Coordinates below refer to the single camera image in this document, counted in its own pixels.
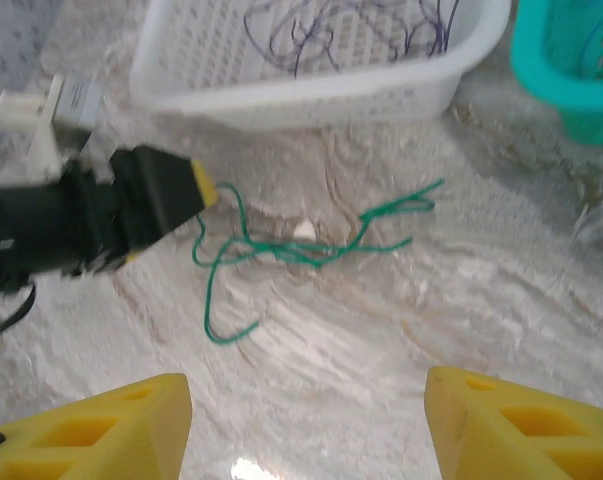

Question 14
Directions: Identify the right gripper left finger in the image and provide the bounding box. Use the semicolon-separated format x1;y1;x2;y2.
0;372;192;480

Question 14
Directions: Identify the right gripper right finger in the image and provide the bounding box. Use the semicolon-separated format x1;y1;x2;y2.
425;366;603;480

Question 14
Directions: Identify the green thin cable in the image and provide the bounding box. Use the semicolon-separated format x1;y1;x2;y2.
220;178;446;269
190;180;262;347

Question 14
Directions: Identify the dark purple thin cable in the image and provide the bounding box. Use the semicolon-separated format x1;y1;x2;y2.
268;0;412;71
243;0;342;79
380;0;462;61

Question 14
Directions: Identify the white connector block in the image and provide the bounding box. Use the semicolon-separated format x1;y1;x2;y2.
0;73;105;176

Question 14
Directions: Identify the white plastic basket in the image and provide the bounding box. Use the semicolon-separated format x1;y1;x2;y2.
129;0;513;132

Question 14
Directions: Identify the teal plastic basket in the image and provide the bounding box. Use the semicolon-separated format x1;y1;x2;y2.
509;0;603;147

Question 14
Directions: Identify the left gripper black wire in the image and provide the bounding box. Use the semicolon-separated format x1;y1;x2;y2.
0;282;37;342

